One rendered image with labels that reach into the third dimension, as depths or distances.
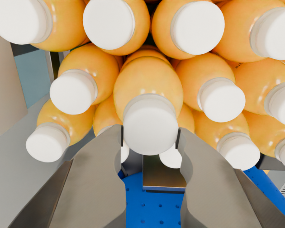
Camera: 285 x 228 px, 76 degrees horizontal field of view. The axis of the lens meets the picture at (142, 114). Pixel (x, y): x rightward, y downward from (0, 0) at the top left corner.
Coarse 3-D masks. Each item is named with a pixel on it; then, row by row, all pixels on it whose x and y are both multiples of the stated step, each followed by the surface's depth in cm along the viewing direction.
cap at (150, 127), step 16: (128, 112) 12; (144, 112) 12; (160, 112) 12; (128, 128) 12; (144, 128) 12; (160, 128) 12; (176, 128) 12; (128, 144) 13; (144, 144) 13; (160, 144) 13
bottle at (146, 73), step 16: (144, 48) 24; (128, 64) 18; (144, 64) 16; (160, 64) 17; (128, 80) 15; (144, 80) 15; (160, 80) 15; (176, 80) 16; (128, 96) 15; (144, 96) 13; (160, 96) 13; (176, 96) 15; (176, 112) 15
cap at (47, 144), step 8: (40, 128) 20; (48, 128) 20; (56, 128) 21; (32, 136) 19; (40, 136) 19; (48, 136) 19; (56, 136) 20; (64, 136) 21; (32, 144) 20; (40, 144) 20; (48, 144) 20; (56, 144) 20; (64, 144) 21; (32, 152) 20; (40, 152) 20; (48, 152) 20; (56, 152) 20; (40, 160) 20; (48, 160) 20
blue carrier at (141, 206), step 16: (128, 176) 39; (128, 192) 35; (144, 192) 35; (128, 208) 32; (144, 208) 32; (160, 208) 33; (176, 208) 33; (128, 224) 30; (144, 224) 30; (160, 224) 30; (176, 224) 30
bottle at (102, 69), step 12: (84, 48) 21; (96, 48) 22; (72, 60) 19; (84, 60) 19; (96, 60) 20; (108, 60) 21; (120, 60) 27; (60, 72) 19; (84, 72) 18; (96, 72) 19; (108, 72) 21; (96, 84) 19; (108, 84) 21; (96, 96) 19; (108, 96) 22
